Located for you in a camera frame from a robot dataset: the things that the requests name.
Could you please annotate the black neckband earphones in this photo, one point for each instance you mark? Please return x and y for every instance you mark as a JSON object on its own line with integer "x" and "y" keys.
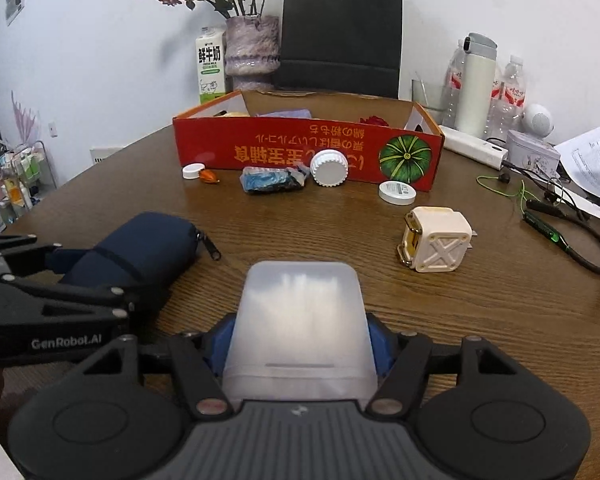
{"x": 575, "y": 232}

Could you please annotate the black paper bag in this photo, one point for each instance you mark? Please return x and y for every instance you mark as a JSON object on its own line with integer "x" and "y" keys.
{"x": 340, "y": 35}

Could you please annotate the mottled pink ceramic vase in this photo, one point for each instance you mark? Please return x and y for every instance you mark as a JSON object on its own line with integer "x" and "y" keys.
{"x": 252, "y": 52}

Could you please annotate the white yellow plush toy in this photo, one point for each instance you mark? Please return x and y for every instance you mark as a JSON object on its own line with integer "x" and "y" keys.
{"x": 232, "y": 114}

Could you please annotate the small orange object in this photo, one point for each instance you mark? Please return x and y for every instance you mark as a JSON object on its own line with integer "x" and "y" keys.
{"x": 210, "y": 176}

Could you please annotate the flat white round lid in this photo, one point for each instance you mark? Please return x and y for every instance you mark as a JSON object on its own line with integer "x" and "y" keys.
{"x": 397, "y": 193}

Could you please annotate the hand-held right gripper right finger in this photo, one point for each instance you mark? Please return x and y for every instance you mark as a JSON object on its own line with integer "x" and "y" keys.
{"x": 382, "y": 345}

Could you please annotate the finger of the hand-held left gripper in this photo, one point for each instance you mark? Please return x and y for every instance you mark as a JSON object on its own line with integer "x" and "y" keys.
{"x": 75, "y": 297}
{"x": 25, "y": 252}

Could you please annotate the pale printed tin box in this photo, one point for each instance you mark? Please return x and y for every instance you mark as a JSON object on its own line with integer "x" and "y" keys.
{"x": 532, "y": 154}

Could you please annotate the wooden desktop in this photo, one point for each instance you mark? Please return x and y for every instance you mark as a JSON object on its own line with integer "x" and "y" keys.
{"x": 330, "y": 230}

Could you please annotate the cream cube charger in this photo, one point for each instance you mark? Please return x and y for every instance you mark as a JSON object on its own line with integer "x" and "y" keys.
{"x": 440, "y": 242}

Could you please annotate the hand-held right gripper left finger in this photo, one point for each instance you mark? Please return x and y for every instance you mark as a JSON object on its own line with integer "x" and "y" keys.
{"x": 214, "y": 347}

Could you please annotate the printed white papers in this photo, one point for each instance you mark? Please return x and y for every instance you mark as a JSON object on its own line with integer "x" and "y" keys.
{"x": 592, "y": 160}

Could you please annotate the translucent white plastic box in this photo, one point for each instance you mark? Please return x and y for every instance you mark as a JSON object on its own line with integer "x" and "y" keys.
{"x": 300, "y": 320}

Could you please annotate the blue black wrapped packet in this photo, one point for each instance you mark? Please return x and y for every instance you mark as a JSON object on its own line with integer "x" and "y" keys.
{"x": 272, "y": 181}

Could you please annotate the white ribbed jar lid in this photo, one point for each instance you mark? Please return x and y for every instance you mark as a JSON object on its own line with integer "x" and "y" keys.
{"x": 329, "y": 168}

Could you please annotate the navy blue zip pouch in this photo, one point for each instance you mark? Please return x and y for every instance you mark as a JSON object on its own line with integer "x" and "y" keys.
{"x": 145, "y": 245}

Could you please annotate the small white bottle cap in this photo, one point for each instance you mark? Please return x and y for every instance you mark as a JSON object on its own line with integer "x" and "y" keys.
{"x": 193, "y": 171}

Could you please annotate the white round speaker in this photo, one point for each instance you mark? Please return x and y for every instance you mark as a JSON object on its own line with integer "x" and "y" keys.
{"x": 537, "y": 120}

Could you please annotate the white wall socket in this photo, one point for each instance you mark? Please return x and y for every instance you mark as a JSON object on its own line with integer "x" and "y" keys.
{"x": 54, "y": 129}

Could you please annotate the cluttered storage shelf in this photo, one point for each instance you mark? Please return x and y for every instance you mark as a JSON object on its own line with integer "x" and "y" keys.
{"x": 15, "y": 185}

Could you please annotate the clear water bottle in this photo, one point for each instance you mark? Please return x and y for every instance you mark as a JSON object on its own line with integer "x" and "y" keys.
{"x": 454, "y": 85}
{"x": 510, "y": 95}

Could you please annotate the white power strip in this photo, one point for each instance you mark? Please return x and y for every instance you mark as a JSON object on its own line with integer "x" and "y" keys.
{"x": 472, "y": 147}

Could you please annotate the green white milk carton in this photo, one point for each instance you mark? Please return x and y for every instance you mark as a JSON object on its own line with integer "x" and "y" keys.
{"x": 211, "y": 67}

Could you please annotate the red cardboard box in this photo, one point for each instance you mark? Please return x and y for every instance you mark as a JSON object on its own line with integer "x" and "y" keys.
{"x": 290, "y": 147}

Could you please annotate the clear drinking glass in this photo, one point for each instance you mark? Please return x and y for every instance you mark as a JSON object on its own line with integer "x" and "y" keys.
{"x": 427, "y": 100}

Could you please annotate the red fabric rose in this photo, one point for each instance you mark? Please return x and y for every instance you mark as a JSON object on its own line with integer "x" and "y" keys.
{"x": 375, "y": 121}

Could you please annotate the white thermos flask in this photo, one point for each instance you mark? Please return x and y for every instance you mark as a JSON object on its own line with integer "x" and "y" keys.
{"x": 475, "y": 90}

